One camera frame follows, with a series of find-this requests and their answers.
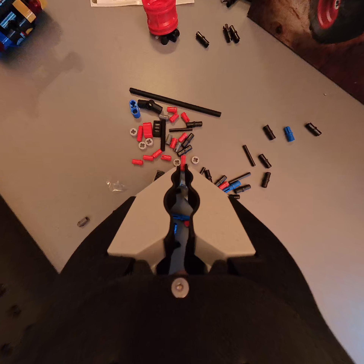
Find black toy hub piece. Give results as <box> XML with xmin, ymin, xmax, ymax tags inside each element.
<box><xmin>155</xmin><ymin>28</ymin><xmax>180</xmax><ymax>45</ymax></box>

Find grey desk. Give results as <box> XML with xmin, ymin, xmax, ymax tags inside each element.
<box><xmin>0</xmin><ymin>0</ymin><xmax>364</xmax><ymax>364</ymax></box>

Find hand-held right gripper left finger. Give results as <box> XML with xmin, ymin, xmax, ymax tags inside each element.
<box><xmin>107</xmin><ymin>166</ymin><xmax>182</xmax><ymax>275</ymax></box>

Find colourful sticker sheet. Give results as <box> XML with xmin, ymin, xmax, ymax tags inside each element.
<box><xmin>90</xmin><ymin>0</ymin><xmax>195</xmax><ymax>7</ymax></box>

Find black perforated board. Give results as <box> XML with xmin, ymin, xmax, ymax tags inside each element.
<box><xmin>0</xmin><ymin>195</ymin><xmax>60</xmax><ymax>364</ymax></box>

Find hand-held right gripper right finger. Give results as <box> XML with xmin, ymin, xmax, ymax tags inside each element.
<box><xmin>183</xmin><ymin>166</ymin><xmax>256</xmax><ymax>275</ymax></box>

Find scattered black connector pins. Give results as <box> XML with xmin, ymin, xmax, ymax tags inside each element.
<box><xmin>196</xmin><ymin>24</ymin><xmax>322</xmax><ymax>188</ymax></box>

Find black toy vehicle chassis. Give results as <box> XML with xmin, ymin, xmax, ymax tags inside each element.
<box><xmin>0</xmin><ymin>0</ymin><xmax>47</xmax><ymax>54</ymax></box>

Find long black axle rod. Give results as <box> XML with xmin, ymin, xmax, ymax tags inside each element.
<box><xmin>129</xmin><ymin>88</ymin><xmax>222</xmax><ymax>117</ymax></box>

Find red toy wheel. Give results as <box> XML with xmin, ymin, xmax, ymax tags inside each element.
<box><xmin>141</xmin><ymin>0</ymin><xmax>180</xmax><ymax>36</ymax></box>

